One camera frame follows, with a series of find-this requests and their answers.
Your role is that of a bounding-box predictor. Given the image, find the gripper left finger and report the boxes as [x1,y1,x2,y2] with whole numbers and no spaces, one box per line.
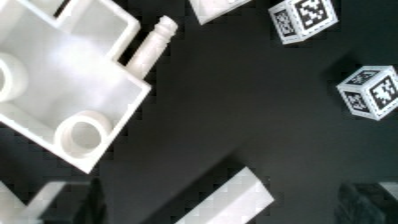
[0,180,106,224]

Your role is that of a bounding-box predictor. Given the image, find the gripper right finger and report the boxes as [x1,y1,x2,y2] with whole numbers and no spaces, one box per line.
[333,182,398,224]

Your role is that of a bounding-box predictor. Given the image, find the white chair seat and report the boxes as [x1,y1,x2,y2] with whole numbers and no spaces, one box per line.
[0,0,150,171]

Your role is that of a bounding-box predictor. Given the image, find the white chair leg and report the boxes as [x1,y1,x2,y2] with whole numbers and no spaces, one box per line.
[125,16,177,78]
[188,0,250,25]

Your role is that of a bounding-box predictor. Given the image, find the tagged white cube right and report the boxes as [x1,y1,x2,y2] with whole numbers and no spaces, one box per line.
[335,65,398,120]

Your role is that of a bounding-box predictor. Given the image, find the tagged white cube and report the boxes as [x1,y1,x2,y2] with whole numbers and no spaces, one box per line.
[335,65,398,120]
[268,0,337,44]

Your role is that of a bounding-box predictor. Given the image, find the tagged white cube left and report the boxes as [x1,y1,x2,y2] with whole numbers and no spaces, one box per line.
[268,0,337,44]

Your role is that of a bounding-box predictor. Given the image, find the white front fence rail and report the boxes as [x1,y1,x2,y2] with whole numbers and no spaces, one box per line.
[173,168,273,224]

